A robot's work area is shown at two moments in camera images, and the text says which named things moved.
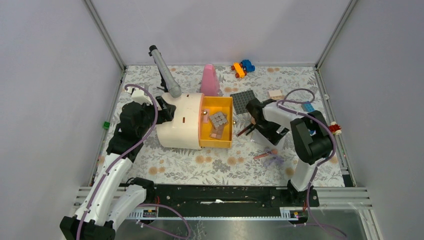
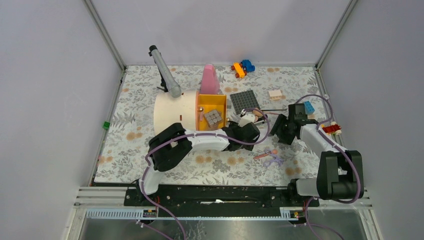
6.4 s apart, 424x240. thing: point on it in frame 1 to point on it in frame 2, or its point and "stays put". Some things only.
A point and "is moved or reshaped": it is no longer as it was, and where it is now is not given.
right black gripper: x=272 y=137 to x=281 y=120
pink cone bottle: x=210 y=85 stays put
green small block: x=106 y=125 stays put
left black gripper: x=167 y=113 to x=234 y=126
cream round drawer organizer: x=201 y=121 is moved or reshaped
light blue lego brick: x=308 y=107 stays put
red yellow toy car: x=335 y=129 stays put
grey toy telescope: x=168 y=82 stays put
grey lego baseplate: x=240 y=100 stays put
